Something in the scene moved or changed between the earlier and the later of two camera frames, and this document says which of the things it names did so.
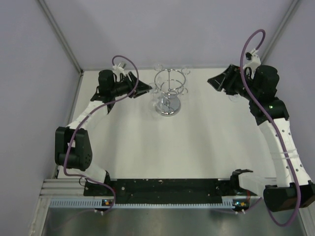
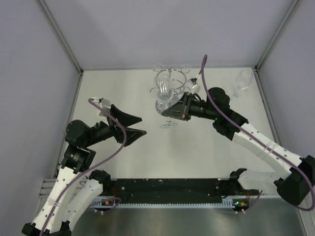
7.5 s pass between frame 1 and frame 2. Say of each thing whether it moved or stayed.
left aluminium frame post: stayed
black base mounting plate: stayed
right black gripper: moved
